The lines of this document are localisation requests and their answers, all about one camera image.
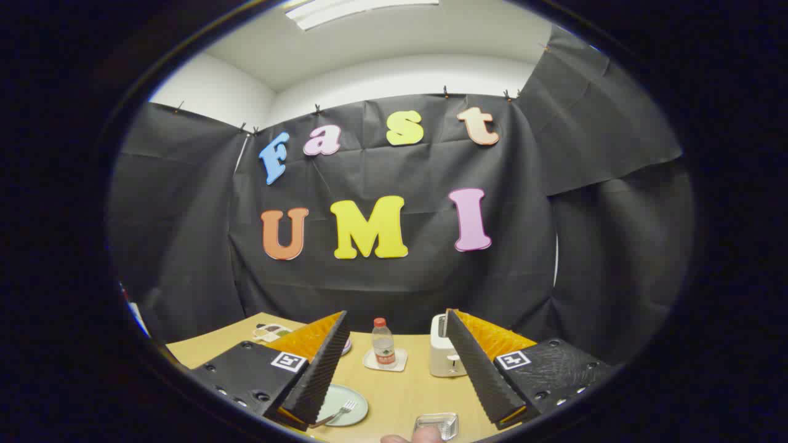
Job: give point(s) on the white square coaster tray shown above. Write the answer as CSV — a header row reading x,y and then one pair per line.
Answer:
x,y
401,363

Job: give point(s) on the pale green plate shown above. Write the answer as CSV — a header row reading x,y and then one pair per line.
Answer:
x,y
341,394

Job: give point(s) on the patterned blue rimmed plate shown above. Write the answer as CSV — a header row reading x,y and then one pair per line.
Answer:
x,y
346,346

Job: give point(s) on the black backdrop cloth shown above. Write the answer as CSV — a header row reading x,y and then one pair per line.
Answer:
x,y
400,277

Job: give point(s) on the small white patterned dish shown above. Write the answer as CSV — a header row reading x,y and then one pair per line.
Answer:
x,y
271,332

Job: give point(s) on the white ceiling light panel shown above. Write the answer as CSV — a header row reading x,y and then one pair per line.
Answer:
x,y
345,9

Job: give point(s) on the white toaster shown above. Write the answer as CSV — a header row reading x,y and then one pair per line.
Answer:
x,y
440,358

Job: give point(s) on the perforated metal basket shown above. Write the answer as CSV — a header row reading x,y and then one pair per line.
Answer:
x,y
437,423

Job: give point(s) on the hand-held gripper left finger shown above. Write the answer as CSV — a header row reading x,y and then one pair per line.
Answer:
x,y
320,369

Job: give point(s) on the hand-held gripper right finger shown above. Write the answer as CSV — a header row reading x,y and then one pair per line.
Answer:
x,y
477,369

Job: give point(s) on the clear bottle with red cap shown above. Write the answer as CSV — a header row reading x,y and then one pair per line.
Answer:
x,y
383,344

